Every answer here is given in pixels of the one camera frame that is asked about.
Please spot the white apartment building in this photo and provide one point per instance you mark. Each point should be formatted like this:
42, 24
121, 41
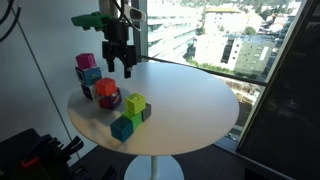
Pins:
213, 50

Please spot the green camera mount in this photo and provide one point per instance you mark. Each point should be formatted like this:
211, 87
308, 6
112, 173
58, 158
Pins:
86, 20

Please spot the pink embossed toy block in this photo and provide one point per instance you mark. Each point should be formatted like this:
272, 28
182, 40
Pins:
85, 61

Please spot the red clip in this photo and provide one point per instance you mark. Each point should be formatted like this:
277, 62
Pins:
30, 162

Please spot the orange embossed toy block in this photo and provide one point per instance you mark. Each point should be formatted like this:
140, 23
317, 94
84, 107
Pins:
106, 86

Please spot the black clamp tool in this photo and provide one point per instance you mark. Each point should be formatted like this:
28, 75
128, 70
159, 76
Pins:
74, 146

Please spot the yellow roofed building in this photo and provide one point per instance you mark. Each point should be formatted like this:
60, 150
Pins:
226, 21

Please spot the blue embossed toy block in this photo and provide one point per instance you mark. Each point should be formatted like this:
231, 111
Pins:
121, 129

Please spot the white table pedestal base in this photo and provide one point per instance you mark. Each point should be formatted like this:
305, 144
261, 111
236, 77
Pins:
166, 168

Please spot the blue white patterned cube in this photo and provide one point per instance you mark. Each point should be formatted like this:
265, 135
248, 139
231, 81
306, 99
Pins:
90, 76

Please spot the green embossed toy block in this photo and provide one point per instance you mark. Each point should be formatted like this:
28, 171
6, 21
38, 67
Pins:
134, 120

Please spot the grey embossed toy block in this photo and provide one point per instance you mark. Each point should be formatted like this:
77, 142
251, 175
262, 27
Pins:
146, 112

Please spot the black equipment pile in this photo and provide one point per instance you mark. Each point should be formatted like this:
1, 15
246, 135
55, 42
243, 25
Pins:
20, 150

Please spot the yellow embossed toy block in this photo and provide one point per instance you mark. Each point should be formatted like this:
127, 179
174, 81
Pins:
135, 104

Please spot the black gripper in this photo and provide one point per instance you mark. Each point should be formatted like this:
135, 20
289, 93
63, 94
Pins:
117, 36

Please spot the black side panel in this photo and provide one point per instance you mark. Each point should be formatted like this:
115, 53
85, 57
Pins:
286, 116

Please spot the purple patterned cube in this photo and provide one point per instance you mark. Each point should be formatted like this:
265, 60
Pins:
111, 101

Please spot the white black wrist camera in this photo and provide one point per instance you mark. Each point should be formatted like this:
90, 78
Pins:
137, 14

